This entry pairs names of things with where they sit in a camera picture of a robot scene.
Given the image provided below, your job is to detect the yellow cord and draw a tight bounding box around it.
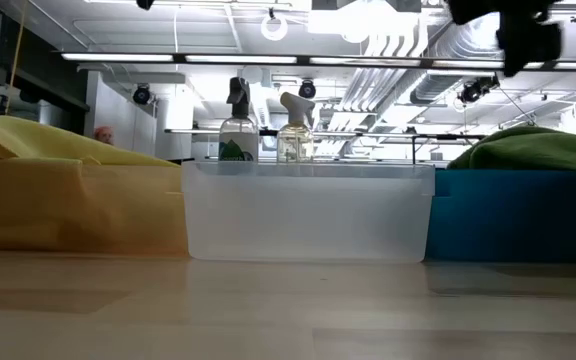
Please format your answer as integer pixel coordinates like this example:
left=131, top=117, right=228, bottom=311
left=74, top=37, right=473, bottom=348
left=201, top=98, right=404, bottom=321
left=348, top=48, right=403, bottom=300
left=3, top=0, right=28, bottom=116

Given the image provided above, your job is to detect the blue plastic basket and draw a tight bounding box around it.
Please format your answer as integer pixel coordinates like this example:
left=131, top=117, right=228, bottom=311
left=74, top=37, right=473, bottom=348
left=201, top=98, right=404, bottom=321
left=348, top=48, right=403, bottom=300
left=424, top=168, right=576, bottom=265

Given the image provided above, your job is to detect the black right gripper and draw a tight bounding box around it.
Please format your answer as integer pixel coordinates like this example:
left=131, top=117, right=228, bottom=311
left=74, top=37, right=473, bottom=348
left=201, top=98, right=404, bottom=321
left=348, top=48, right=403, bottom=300
left=496, top=10, right=564, bottom=79

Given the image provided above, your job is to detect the white hanging ring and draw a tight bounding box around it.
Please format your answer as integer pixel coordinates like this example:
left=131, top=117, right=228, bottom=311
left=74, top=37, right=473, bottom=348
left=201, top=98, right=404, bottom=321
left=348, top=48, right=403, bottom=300
left=260, top=8, right=289, bottom=43

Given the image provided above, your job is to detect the dark glass partition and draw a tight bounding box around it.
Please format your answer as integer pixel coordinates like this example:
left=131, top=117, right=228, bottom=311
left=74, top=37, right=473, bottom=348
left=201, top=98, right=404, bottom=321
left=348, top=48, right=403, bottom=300
left=0, top=0, right=91, bottom=134

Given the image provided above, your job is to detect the orange plastic basket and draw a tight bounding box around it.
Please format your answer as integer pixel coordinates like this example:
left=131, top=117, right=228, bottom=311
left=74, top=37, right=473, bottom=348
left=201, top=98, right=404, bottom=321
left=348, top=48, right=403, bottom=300
left=0, top=158, right=190, bottom=257

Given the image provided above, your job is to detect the black metal table frame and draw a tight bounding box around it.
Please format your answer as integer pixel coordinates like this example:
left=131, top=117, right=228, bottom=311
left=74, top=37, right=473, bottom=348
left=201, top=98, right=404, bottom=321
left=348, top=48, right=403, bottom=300
left=410, top=132, right=490, bottom=166

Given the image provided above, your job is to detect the person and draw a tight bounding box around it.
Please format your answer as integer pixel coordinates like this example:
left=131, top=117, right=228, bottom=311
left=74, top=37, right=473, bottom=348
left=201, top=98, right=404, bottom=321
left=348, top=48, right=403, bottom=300
left=92, top=125, right=116, bottom=147

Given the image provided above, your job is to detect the spray bottle with black nozzle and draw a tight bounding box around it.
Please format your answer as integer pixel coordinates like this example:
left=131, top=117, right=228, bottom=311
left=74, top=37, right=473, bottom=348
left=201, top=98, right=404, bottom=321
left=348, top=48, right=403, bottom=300
left=217, top=76, right=260, bottom=163

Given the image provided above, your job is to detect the clear plastic basket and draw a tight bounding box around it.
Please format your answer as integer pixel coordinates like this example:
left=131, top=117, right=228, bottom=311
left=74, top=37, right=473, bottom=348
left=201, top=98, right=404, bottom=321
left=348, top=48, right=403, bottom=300
left=180, top=160, right=437, bottom=265

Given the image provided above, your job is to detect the yellow microfiber towel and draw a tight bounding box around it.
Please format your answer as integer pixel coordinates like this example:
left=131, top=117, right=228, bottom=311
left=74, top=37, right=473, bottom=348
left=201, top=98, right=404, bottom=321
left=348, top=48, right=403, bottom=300
left=0, top=115, right=180, bottom=168

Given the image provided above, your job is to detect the silver ventilation duct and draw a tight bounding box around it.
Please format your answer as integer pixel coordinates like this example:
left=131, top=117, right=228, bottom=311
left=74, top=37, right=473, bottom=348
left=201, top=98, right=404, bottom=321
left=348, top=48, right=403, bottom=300
left=410, top=9, right=507, bottom=107

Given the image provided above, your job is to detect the green microfiber towel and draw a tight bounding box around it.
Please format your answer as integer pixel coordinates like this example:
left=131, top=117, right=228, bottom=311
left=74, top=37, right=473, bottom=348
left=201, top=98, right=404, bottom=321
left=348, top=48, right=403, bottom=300
left=446, top=125, right=576, bottom=173

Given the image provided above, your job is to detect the spray bottle with white nozzle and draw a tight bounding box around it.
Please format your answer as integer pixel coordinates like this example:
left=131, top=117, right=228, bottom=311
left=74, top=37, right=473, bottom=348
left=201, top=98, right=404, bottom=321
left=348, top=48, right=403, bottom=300
left=276, top=91, right=316, bottom=164

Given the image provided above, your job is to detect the black frame light bar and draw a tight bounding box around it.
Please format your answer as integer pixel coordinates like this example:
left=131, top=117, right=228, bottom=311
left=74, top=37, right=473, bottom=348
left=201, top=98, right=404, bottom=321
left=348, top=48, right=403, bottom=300
left=60, top=50, right=576, bottom=72

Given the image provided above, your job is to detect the black round ceiling spotlight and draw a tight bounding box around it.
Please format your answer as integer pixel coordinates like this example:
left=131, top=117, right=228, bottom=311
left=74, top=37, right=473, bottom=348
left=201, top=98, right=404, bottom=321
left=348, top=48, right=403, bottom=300
left=298, top=78, right=317, bottom=100
left=132, top=83, right=152, bottom=106
left=457, top=74, right=501, bottom=105

